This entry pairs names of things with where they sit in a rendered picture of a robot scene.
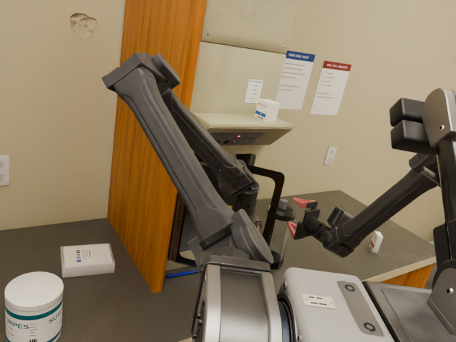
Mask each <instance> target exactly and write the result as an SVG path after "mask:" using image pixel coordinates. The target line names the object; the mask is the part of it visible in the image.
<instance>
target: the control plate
mask: <svg viewBox="0 0 456 342"><path fill-rule="evenodd" d="M263 134H264V133H212V134H211V136H212V137H213V138H214V139H215V141H220V143H219V145H250V144H251V143H253V142H254V141H255V140H256V139H258V138H259V137H260V136H262V135H263ZM238 136H240V137H238ZM248 136H251V137H248ZM226 140H230V141H229V142H228V143H227V144H223V143H224V142H225V141H226ZM234 141H236V142H235V143H234ZM240 141H242V143H240ZM246 141H248V142H247V143H246Z"/></svg>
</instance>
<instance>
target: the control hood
mask: <svg viewBox="0 0 456 342"><path fill-rule="evenodd" d="M192 114H193V115H194V116H195V118H196V119H197V120H198V121H199V122H200V123H201V124H202V125H203V127H204V128H205V129H206V130H207V131H208V132H209V134H210V135H211V134H212V133H264V134H263V135H262V136H260V137H259V138H258V139H256V140H255V141H254V142H252V143H251V144H250V145H271V144H272V143H274V142H275V141H276V140H278V139H279V138H281V137H282V136H283V135H285V134H286V133H288V132H289V131H291V130H292V129H293V128H294V126H293V125H292V124H290V123H288V122H286V121H284V120H281V119H279V118H277V119H276V122H264V121H261V120H260V119H257V118H255V117H254V115H249V114H229V113H192ZM220 146H236V145H220Z"/></svg>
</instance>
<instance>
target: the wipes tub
mask: <svg viewBox="0 0 456 342"><path fill-rule="evenodd" d="M63 287H64V286H63V282H62V280H61V279H60V278H59V277H58V276H57V275H54V274H52V273H48V272H42V271H37V272H31V273H26V274H23V275H20V276H18V277H17V278H14V279H13V280H12V281H11V282H10V283H9V284H8V285H7V286H6V288H5V336H6V341H7V342H56V341H57V339H58V338H59V336H60V334H61V328H62V305H63Z"/></svg>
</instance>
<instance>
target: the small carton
mask: <svg viewBox="0 0 456 342"><path fill-rule="evenodd" d="M279 108H280V103H278V102H275V101H273V100H270V99H258V102H257V106H256V111H255V115H254V117H255V118H257V119H260V120H261V121H264V122H276V119H277V116H278V111H279Z"/></svg>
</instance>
